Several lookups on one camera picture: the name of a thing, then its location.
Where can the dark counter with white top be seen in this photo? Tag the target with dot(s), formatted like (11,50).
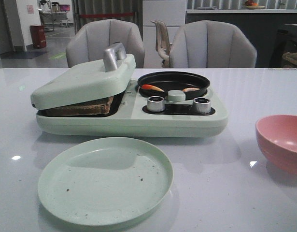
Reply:
(259,26)

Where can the grey pleated curtain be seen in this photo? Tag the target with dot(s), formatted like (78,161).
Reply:
(85,11)

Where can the fruit plate on counter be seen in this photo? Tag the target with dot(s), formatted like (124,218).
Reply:
(252,5)

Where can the red trash bin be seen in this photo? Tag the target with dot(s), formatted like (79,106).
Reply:
(38,36)

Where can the white bread slice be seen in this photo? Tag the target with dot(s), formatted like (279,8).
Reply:
(89,108)

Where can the right silver control knob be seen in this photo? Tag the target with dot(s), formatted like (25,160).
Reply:
(201,105)

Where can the mint green breakfast maker base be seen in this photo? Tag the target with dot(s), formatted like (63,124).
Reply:
(131,121)

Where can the white cabinet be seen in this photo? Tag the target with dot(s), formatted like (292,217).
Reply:
(172,13)

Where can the left grey upholstered chair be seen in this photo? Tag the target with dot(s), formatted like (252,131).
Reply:
(91,40)

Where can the grey upholstered chair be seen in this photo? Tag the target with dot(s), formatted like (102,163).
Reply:
(211,44)
(91,40)

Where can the beige office chair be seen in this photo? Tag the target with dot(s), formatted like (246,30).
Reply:
(162,42)

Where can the mint green round plate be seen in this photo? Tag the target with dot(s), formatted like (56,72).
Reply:
(107,182)

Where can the mint green sandwich maker lid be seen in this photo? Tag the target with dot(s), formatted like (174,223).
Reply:
(84,82)

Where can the right grey upholstered chair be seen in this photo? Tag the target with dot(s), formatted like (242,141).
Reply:
(211,44)

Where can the black round frying pan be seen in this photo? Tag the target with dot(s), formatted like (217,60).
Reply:
(173,80)

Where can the pink plastic bowl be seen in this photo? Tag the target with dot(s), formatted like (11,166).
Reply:
(276,137)

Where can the silver control knob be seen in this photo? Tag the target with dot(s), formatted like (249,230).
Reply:
(201,105)
(155,104)

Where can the left silver control knob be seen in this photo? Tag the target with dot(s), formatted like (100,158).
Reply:
(155,104)

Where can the dark appliance at right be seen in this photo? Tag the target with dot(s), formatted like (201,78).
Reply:
(285,41)

